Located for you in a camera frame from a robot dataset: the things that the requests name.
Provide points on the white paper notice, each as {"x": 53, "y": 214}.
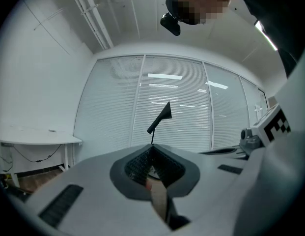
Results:
{"x": 258, "y": 110}

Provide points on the grey power strip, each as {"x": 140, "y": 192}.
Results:
{"x": 7, "y": 144}

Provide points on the white desk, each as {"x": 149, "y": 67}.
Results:
{"x": 32, "y": 136}

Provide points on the white ceiling pipes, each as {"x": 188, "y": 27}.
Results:
{"x": 98, "y": 31}

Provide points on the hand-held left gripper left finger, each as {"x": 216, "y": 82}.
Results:
{"x": 93, "y": 193}

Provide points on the ceiling light panel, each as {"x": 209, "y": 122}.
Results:
{"x": 266, "y": 36}

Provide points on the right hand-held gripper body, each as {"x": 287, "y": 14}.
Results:
{"x": 272, "y": 126}

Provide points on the black desk lamp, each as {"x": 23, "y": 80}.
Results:
{"x": 164, "y": 113}

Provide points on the person's black shirt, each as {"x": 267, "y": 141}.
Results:
{"x": 277, "y": 13}

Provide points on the right hand-held gripper camera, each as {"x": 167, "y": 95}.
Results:
{"x": 251, "y": 138}

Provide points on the person's head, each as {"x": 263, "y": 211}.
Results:
{"x": 201, "y": 4}

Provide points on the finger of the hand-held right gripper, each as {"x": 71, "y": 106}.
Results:
{"x": 228, "y": 152}

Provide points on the black head-worn camera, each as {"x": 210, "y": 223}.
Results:
{"x": 170, "y": 23}

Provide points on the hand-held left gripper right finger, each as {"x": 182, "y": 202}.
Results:
{"x": 211, "y": 181}

